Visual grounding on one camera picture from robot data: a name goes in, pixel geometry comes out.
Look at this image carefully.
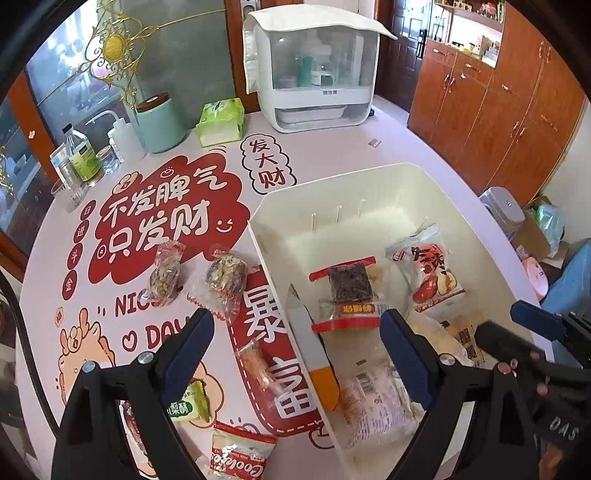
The white squeeze bottle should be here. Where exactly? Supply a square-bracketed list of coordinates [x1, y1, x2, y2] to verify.
[85, 111, 146, 162]

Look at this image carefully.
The green tissue pack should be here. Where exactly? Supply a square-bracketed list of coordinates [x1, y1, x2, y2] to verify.
[195, 98, 245, 148]

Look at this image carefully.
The wooden wall cabinet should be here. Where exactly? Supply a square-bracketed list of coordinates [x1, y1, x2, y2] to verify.
[406, 0, 587, 208]

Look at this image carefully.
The white and orange snack packet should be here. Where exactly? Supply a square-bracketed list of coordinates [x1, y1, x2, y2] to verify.
[286, 284, 341, 412]

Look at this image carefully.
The lit display shelf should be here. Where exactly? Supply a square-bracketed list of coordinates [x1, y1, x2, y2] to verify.
[434, 0, 506, 70]

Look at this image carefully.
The small glass jar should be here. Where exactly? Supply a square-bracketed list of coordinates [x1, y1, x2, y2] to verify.
[97, 147, 120, 174]

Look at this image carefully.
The clear glass cup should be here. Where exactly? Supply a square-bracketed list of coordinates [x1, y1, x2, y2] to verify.
[51, 178, 90, 213]

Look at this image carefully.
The green label glass bottle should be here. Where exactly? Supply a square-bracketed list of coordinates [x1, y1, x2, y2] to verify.
[62, 124, 103, 183]

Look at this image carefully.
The pink plastic stool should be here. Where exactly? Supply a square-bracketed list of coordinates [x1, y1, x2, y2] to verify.
[522, 256, 548, 301]

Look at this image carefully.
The clear orange pastry packet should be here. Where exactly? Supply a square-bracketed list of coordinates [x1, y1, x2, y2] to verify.
[443, 309, 490, 365]

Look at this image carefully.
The green plastic bag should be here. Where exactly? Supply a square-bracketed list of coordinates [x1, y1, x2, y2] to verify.
[536, 203, 566, 245]

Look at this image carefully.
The grey plastic stool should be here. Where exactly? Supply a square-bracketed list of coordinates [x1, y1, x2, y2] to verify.
[480, 187, 527, 232]

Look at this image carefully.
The white plastic bin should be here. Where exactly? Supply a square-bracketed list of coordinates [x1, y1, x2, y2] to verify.
[248, 161, 543, 455]

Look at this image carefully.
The white cup storage cabinet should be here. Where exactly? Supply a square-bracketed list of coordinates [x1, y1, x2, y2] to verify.
[242, 7, 398, 134]

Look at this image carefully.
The small orange snack packet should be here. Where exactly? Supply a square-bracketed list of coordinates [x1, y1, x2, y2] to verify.
[233, 344, 278, 393]

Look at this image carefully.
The green pastry packet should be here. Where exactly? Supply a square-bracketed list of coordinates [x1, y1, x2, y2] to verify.
[166, 379, 211, 423]

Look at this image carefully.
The clear pale yellow snack packet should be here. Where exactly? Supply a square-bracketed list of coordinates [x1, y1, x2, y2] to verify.
[406, 318, 476, 370]

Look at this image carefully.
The frosted glass sliding door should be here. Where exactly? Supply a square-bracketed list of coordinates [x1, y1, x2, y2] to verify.
[25, 0, 250, 153]

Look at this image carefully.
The teal canister with wooden lid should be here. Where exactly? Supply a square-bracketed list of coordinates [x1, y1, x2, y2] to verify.
[135, 93, 187, 154]

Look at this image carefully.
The dark entry door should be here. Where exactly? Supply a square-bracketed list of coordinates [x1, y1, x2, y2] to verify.
[388, 0, 435, 61]

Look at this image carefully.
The clear nut ball packet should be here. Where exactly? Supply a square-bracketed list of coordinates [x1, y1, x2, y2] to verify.
[148, 240, 186, 305]
[187, 249, 250, 321]

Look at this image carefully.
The red white cookie packet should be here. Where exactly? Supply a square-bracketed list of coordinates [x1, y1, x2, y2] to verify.
[209, 421, 278, 480]

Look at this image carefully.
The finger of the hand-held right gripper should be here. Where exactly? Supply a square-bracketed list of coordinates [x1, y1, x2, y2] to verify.
[475, 320, 548, 377]
[510, 300, 591, 365]

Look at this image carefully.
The purple white snack packet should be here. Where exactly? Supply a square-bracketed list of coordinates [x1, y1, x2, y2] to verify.
[339, 360, 426, 448]

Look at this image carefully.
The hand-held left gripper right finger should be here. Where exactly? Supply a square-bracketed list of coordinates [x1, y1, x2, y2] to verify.
[379, 308, 541, 480]

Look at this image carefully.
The white blue carton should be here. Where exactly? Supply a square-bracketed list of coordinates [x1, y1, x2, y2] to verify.
[50, 145, 75, 185]

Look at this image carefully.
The wooden frame glass door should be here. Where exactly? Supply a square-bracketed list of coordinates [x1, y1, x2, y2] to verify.
[0, 69, 58, 278]

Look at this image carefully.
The large gold door ornament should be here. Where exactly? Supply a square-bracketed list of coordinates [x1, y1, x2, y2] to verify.
[39, 0, 227, 112]

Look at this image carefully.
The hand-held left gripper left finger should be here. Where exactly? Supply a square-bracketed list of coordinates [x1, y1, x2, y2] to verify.
[51, 307, 216, 480]

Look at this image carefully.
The red date snack packet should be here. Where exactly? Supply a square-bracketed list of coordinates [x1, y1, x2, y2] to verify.
[385, 224, 466, 317]

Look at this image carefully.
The red-edged dark cake packet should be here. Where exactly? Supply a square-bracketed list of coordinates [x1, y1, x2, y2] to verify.
[308, 257, 392, 334]

